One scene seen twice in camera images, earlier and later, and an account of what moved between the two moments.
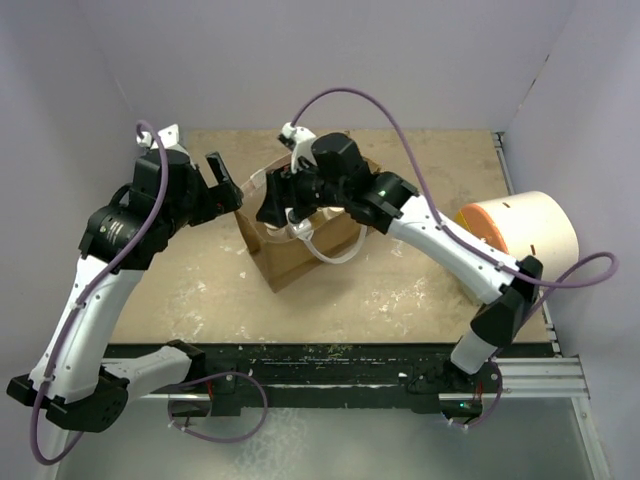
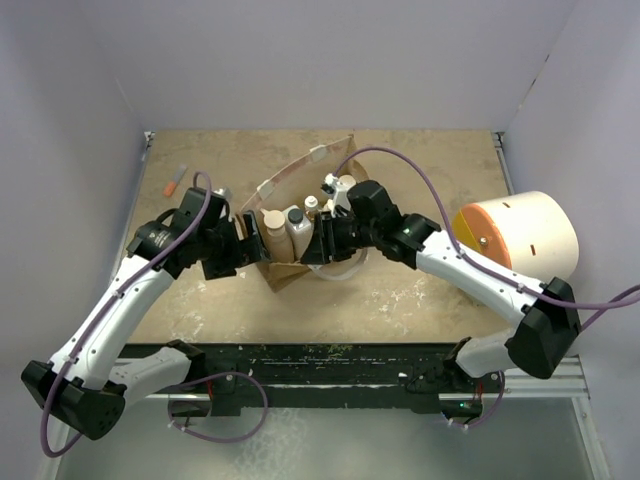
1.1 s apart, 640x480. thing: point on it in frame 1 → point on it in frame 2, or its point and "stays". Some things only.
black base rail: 233,372 stays
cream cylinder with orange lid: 533,224 stays
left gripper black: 221,198 → 243,252
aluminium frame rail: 547,376 stays
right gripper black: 284,190 → 325,245
